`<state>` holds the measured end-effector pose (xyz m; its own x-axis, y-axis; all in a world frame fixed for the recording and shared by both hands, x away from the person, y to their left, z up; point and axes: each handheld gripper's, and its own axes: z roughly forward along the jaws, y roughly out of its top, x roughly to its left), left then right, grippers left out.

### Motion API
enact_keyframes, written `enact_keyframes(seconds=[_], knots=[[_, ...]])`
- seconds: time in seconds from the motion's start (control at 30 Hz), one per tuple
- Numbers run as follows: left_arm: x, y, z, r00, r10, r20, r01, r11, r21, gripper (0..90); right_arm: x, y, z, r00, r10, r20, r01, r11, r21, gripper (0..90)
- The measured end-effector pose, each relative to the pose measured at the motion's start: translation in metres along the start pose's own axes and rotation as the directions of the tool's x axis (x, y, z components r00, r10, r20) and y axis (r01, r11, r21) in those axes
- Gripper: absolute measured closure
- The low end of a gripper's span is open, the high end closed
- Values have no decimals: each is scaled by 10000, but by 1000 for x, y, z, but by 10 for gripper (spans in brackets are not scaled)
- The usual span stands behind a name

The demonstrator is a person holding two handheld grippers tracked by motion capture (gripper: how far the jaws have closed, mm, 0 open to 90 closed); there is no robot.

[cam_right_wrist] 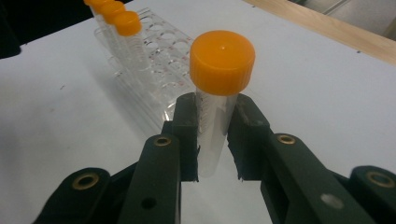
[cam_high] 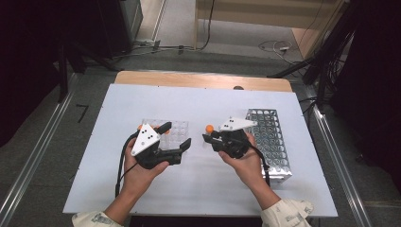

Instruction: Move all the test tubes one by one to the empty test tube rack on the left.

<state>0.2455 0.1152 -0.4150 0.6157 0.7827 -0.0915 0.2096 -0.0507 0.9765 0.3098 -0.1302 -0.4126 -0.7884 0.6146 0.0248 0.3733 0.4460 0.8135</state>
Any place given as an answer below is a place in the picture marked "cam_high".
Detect clear plastic tube rack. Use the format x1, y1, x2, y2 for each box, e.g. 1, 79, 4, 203
140, 118, 190, 153

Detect black tripod stand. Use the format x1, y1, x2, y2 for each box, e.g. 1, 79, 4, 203
268, 0, 358, 110

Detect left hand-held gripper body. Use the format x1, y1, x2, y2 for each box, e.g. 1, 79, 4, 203
130, 123, 173, 170

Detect aluminium rail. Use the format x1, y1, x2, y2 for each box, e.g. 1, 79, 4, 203
306, 94, 374, 227
0, 74, 78, 227

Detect person's left hand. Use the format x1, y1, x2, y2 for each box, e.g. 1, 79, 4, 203
120, 146, 170, 200

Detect light wooden furniture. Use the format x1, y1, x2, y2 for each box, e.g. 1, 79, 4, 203
193, 0, 346, 60

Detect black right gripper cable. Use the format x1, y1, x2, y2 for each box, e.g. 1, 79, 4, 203
248, 141, 271, 187

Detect dark cabinet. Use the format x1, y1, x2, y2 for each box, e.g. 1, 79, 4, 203
96, 0, 144, 60

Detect black metal stand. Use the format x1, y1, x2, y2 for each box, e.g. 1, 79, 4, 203
57, 41, 121, 104

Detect person's right hand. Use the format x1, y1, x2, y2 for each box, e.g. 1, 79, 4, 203
218, 132, 270, 199

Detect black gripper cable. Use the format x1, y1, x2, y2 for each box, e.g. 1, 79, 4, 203
114, 131, 140, 199
248, 141, 271, 187

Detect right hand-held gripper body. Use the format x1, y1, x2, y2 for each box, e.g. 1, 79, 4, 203
217, 116, 258, 160

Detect metal test tube rack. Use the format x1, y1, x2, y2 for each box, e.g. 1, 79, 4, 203
244, 108, 293, 183

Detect black hanging cable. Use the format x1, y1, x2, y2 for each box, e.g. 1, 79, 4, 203
198, 0, 216, 51

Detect black floor cable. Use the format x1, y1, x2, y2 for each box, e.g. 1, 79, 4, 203
113, 44, 197, 60

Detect wooden table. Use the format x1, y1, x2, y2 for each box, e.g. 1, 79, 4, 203
113, 70, 293, 93

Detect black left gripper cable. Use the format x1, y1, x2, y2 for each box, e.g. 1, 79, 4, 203
114, 131, 140, 199

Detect white coiled cable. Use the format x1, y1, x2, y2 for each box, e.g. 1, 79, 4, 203
258, 40, 295, 64

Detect white board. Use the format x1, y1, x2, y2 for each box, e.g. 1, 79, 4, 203
62, 83, 339, 218

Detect black curtain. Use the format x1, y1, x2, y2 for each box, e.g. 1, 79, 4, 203
0, 0, 105, 148
329, 0, 401, 183

